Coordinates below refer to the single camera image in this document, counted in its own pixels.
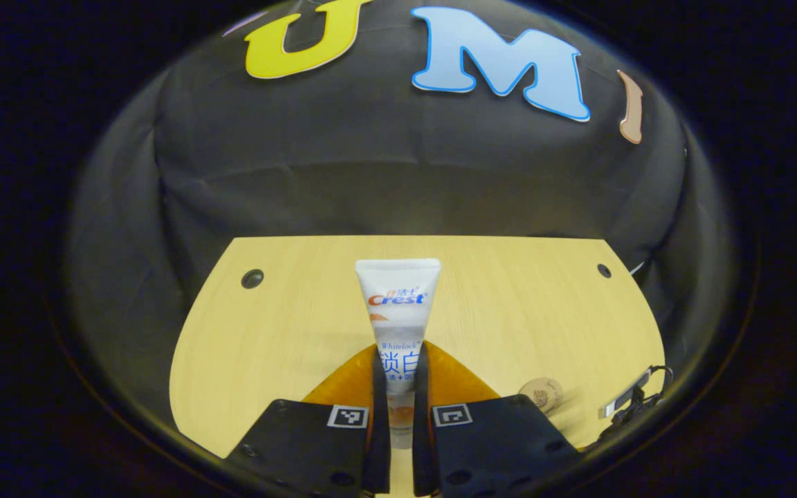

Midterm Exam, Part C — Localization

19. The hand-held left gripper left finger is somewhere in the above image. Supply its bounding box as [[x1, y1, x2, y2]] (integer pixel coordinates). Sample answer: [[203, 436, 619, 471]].
[[224, 344, 392, 497]]

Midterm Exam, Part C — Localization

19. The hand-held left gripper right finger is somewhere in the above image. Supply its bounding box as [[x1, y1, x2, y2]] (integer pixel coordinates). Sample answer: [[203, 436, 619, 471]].
[[411, 341, 585, 497]]

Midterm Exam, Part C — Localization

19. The round wooden coaster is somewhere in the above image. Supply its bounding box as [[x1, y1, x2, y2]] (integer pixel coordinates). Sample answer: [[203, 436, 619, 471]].
[[517, 377, 565, 416]]

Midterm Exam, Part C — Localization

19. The white toothpaste tube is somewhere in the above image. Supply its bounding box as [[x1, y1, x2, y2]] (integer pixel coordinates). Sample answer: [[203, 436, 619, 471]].
[[355, 258, 442, 450]]

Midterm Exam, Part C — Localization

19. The wooden desktop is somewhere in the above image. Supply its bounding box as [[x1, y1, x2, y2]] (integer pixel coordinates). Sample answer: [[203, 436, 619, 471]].
[[169, 235, 667, 498]]

